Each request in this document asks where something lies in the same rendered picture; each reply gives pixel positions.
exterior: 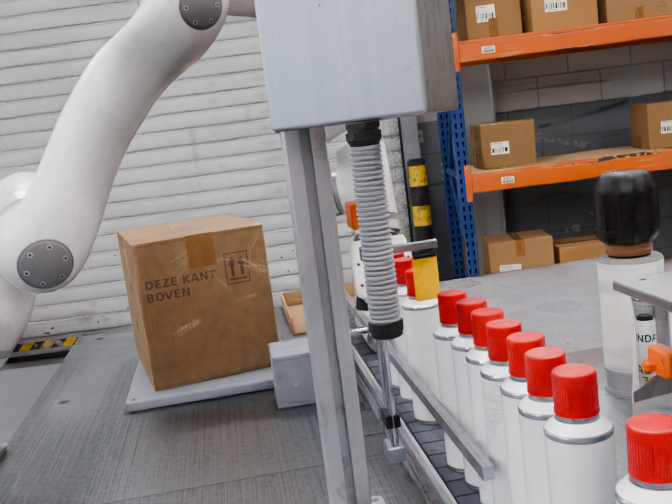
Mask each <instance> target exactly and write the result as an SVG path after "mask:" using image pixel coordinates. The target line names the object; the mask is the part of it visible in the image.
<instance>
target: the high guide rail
mask: <svg viewBox="0 0 672 504"><path fill-rule="evenodd" d="M345 293H346V301H347V306H348V308H349V309H350V310H351V312H352V313H353V314H354V315H355V317H356V318H357V319H358V321H359V322H360V323H361V324H362V326H363V327H364V326H368V322H369V317H368V316H367V315H366V314H365V313H364V311H358V310H356V302H355V301H354V300H353V298H352V297H351V296H350V295H349V294H348V293H347V291H346V290H345ZM387 344H388V353H389V360H390V362H391V363H392V364H393V366H394V367H395V368H396V369H397V371H398V372H399V373H400V375H401V376H402V377H403V378H404V380H405V381H406V382H407V384H408V385H409V386H410V387H411V389H412V390H413V391H414V393H415V394H416V395H417V396H418V398H419V399H420V400H421V402H422V403H423V404H424V405H425V407H426V408H427V409H428V411H429V412H430V413H431V414H432V416H433V417H434V418H435V420H436V421H437V422H438V423H439V425H440V426H441V427H442V429H443V430H444V431H445V432H446V434H447V435H448V436H449V438H450V439H451V440H452V441H453V443H454V444H455V445H456V447H457V448H458V449H459V450H460V452H461V453H462V454H463V456H464V457H465V458H466V459H467V461H468V462H469V463H470V465H471V466H472V467H473V468H474V470H475V471H476V472H477V474H478V475H479V476H480V477H481V479H482V480H483V481H488V480H494V479H495V470H494V465H493V464H492V463H491V461H490V460H489V459H488V458H487V457H486V456H485V454H484V453H483V452H482V451H481V450H480V448H479V447H478V446H477V445H476V444H475V443H474V441H473V440H472V439H471V438H470V437H469V435H468V434H467V433H466V432H465V431H464V430H463V428H462V427H461V426H460V425H459V424H458V422H457V421H456V420H455V419H454V418H453V417H452V415H451V414H450V413H449V412H448V411H447V409H446V408H445V407H444V406H443V405H442V404H441V402H440V401H439V400H438V399H437V398H436V396H435V395H434V394H433V393H432V392H431V391H430V389H429V388H428V387H427V386H426V385H425V383H424V382H423V381H422V380H421V379H420V378H419V376H418V375H417V374H416V373H415V372H414V371H413V369H412V368H411V367H410V366H409V365H408V363H407V362H406V361H405V360H404V359H403V358H402V356H401V355H400V354H399V353H398V352H397V350H396V349H395V348H394V347H393V346H392V345H391V343H390V342H389V341H388V340H387Z"/></svg>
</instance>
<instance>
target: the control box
mask: <svg viewBox="0 0 672 504"><path fill-rule="evenodd" d="M254 2H255V10H256V17H257V24H258V32H259V39H260V47H261V54H262V61H263V69H264V76H265V84H266V91H267V98H268V106H269V113H270V121H271V128H272V130H273V131H274V132H285V131H293V130H301V129H309V128H317V127H326V126H334V125H342V124H350V123H358V122H367V121H375V120H383V119H391V118H399V117H407V116H416V115H424V114H431V113H438V112H445V111H452V110H456V109H457V108H458V106H459V102H458V92H457V82H456V71H455V61H454V51H453V41H452V31H451V21H450V11H449V1H448V0H254Z"/></svg>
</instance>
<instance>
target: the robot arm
mask: <svg viewBox="0 0 672 504"><path fill-rule="evenodd" d="M134 1H135V3H136V4H137V5H138V6H139V8H138V9H137V11H136V12H135V14H134V15H133V16H132V18H131V19H130V20H129V21H128V22H127V23H126V24H125V25H124V26H123V27H122V28H121V29H120V30H119V31H118V32H117V33H116V34H115V35H114V36H113V37H112V38H111V39H110V40H109V41H108V42H107V43H106V44H105V45H104V46H103V47H102V48H101V49H100V50H99V51H98V52H97V53H96V55H95V56H94V57H93V58H92V60H91V61H90V62H89V64H88V65H87V67H86V68H85V70H84V72H83V73H82V75H81V77H80V79H79V80H78V82H77V84H76V86H75V87H74V89H73V91H72V93H71V94H70V96H69V98H68V100H67V102H66V104H65V106H64V108H63V110H62V112H61V114H60V116H59V118H58V120H57V122H56V125H55V127H54V129H53V132H52V134H51V137H50V139H49V142H48V144H47V147H46V149H45V152H44V155H43V157H42V160H41V162H40V165H39V167H38V169H37V172H36V173H35V172H18V173H14V174H12V175H9V176H7V177H5V178H4V179H2V180H1V181H0V371H1V370H2V368H3V366H4V365H5V363H6V362H7V360H8V358H9V357H10V355H11V353H12V352H13V350H14V348H15V347H16V345H17V343H18V342H19V340H20V339H21V337H22V335H23V333H24V331H25V329H26V327H27V325H28V323H29V320H30V317H31V314H32V311H33V307H34V303H35V299H36V294H37V293H48V292H53V291H56V290H58V289H61V288H63V287H65V286H66V285H68V284H69V283H70V282H71V281H72V280H74V279H75V278H76V276H77V275H78V274H79V273H80V271H81V270H82V268H83V266H84V264H85V263H86V261H87V259H88V257H89V254H90V252H91V250H92V247H93V244H94V242H95V239H96V236H97V233H98V230H99V227H100V224H101V221H102V218H103V215H104V211H105V208H106V205H107V202H108V198H109V195H110V192H111V189H112V186H113V183H114V180H115V177H116V174H117V171H118V169H119V166H120V164H121V161H122V159H123V157H124V155H125V153H126V150H127V149H128V147H129V145H130V143H131V141H132V139H133V138H134V136H135V134H136V132H137V131H138V129H139V127H140V126H141V124H142V123H143V121H144V119H145V118H146V116H147V114H148V113H149V111H150V110H151V108H152V107H153V105H154V104H155V102H156V101H157V99H158V98H159V97H160V96H161V94H162V93H163V92H164V91H165V90H166V89H167V87H168V86H169V85H170V84H171V83H172V82H173V81H174V80H175V79H176V78H177V77H179V76H180V75H181V74H182V73H183V72H185V71H186V70H187V69H188V68H189V67H191V66H192V65H193V64H194V63H195V62H197V61H198V60H199V59H200V58H201V57H202V56H203V55H204V54H205V53H206V51H207V50H208V49H209V48H210V46H211V45H212V44H213V42H214V41H215V39H216V38H217V36H218V34H219V32H220V31H221V29H222V27H223V24H224V22H225V19H226V16H227V15H228V16H238V17H249V18H257V17H256V10H255V2H254V0H134ZM380 144H381V147H380V149H382V152H380V154H382V155H383V157H381V159H383V162H382V163H381V164H383V165H384V167H383V168H382V169H384V172H383V174H384V175H385V177H384V178H383V179H385V181H386V182H385V183H384V184H386V187H385V188H384V189H386V190H387V192H386V193H385V194H387V197H386V199H387V200H388V202H387V203H386V204H388V207H387V209H389V212H388V213H387V214H389V217H388V219H390V222H389V224H391V226H390V227H389V228H390V229H391V232H390V233H391V234H392V236H391V237H390V238H392V242H391V243H392V244H393V245H395V244H402V243H407V241H406V238H405V236H404V235H399V233H398V232H400V231H401V227H400V222H399V217H398V211H397V206H396V201H395V195H394V190H393V185H392V179H391V174H390V169H389V163H388V158H387V153H386V147H385V144H384V143H383V142H382V141H380ZM349 148H350V146H349V145H348V143H347V144H345V145H343V146H342V147H340V148H339V149H338V150H337V152H336V157H337V162H338V168H337V169H336V170H335V171H332V172H330V173H331V181H332V189H333V197H334V205H335V213H336V217H337V216H341V215H346V212H345V202H347V201H355V198H356V197H357V196H354V193H356V191H354V188H355V186H353V183H355V181H353V180H352V178H354V176H352V173H354V172H353V171H351V168H353V166H351V163H352V161H350V158H352V156H350V155H349V153H351V151H349ZM347 231H348V234H351V235H352V237H353V240H354V241H355V242H353V243H351V269H352V278H353V287H354V293H355V298H356V310H358V311H368V309H369V308H368V304H369V303H367V300H368V298H367V296H366V295H367V293H366V290H367V289H366V288H365V286H366V285H367V284H365V280H366V279H364V276H365V274H364V271H365V270H364V269H363V266H364V265H363V262H362V261H361V260H360V253H359V247H360V246H362V245H360V242H361V240H360V237H361V236H360V235H359V232H361V231H359V230H353V229H352V228H350V227H349V226H348V227H347Z"/></svg>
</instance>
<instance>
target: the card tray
mask: <svg viewBox="0 0 672 504"><path fill-rule="evenodd" d="M344 285H345V290H346V291H347V293H348V294H349V295H350V296H351V297H352V298H353V300H354V301H355V302H356V298H355V293H354V287H353V282H350V283H344ZM280 295H281V302H282V308H283V311H284V313H285V316H286V318H287V321H288V323H289V326H290V329H291V331H292V334H293V336H295V335H301V334H307V331H306V324H305V316H304V309H303V301H302V294H301V290H298V291H291V292H284V293H280Z"/></svg>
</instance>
